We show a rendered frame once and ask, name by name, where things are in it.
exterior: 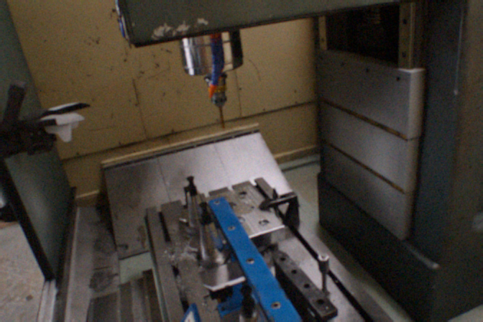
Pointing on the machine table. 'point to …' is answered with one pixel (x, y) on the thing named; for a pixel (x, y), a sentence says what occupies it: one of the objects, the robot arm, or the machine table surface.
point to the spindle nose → (186, 48)
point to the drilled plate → (256, 233)
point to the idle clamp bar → (304, 288)
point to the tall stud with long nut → (324, 271)
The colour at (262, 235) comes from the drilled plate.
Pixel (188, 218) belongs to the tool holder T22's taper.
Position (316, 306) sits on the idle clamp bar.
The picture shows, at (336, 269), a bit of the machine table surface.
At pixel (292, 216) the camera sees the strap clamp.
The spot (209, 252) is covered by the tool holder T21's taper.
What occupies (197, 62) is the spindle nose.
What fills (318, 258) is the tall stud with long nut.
